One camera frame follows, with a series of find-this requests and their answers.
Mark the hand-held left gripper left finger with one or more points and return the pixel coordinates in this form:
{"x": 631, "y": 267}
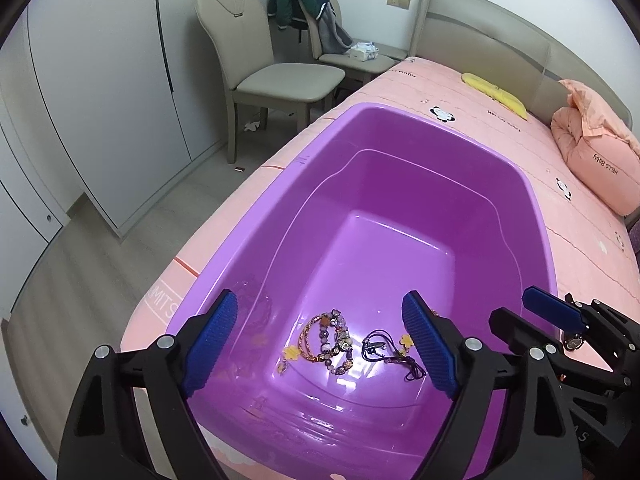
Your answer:
{"x": 210, "y": 342}

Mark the beige upholstered chair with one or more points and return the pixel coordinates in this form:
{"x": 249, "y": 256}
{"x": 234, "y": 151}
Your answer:
{"x": 350, "y": 65}
{"x": 285, "y": 80}

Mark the purple plastic bin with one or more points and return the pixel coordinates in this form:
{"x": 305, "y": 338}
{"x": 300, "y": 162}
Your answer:
{"x": 390, "y": 240}

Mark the yellow flower hair clip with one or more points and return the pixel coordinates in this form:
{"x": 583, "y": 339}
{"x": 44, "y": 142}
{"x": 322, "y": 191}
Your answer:
{"x": 406, "y": 341}
{"x": 291, "y": 353}

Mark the yellow pillow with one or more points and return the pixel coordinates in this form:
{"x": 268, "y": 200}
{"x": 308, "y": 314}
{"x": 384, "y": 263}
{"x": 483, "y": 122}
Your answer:
{"x": 495, "y": 92}

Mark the white paper scrap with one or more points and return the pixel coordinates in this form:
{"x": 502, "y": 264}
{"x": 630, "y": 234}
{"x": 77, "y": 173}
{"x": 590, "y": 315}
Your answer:
{"x": 253, "y": 126}

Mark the pink folded quilt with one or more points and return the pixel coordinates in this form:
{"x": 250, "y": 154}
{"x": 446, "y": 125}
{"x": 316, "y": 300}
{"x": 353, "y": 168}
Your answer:
{"x": 595, "y": 160}

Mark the black wristwatch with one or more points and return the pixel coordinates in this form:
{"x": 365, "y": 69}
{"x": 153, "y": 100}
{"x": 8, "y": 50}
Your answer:
{"x": 572, "y": 344}

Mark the white tissue pack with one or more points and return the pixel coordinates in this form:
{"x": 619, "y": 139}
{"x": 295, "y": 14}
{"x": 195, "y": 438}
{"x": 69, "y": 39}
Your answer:
{"x": 363, "y": 51}

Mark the beige bed headboard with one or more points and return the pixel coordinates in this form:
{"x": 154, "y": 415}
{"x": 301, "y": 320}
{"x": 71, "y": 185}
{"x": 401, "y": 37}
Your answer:
{"x": 480, "y": 35}

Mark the wall socket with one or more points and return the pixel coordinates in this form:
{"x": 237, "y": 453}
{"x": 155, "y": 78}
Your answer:
{"x": 399, "y": 2}

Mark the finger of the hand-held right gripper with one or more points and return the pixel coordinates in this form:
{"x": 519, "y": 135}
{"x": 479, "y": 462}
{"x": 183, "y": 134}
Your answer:
{"x": 550, "y": 307}
{"x": 515, "y": 327}

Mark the purple clothes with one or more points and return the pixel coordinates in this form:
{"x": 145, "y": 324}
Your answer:
{"x": 634, "y": 240}

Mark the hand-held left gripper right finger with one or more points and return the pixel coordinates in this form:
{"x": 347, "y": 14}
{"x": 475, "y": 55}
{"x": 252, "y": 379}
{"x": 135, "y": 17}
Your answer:
{"x": 430, "y": 345}

